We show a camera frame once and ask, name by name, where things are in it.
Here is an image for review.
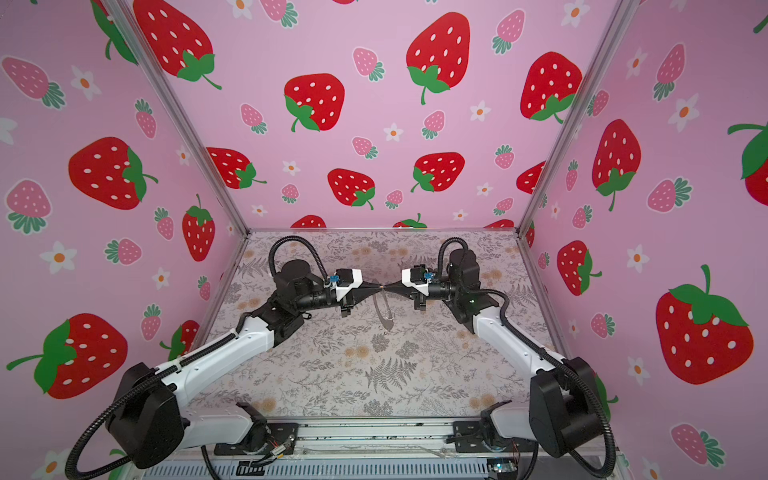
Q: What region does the aluminium corner post right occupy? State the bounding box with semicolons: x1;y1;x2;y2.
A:
516;0;640;239

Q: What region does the aluminium corner post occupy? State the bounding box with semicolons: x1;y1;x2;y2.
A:
104;0;249;237
516;0;640;239

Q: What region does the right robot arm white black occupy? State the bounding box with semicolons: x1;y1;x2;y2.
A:
384;246;615;458

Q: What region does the aluminium corner post left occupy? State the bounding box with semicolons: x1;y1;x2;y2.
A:
104;0;249;237

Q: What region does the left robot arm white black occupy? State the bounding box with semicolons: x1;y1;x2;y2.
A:
107;260;382;469

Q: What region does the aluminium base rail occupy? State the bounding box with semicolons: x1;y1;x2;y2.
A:
149;416;541;480

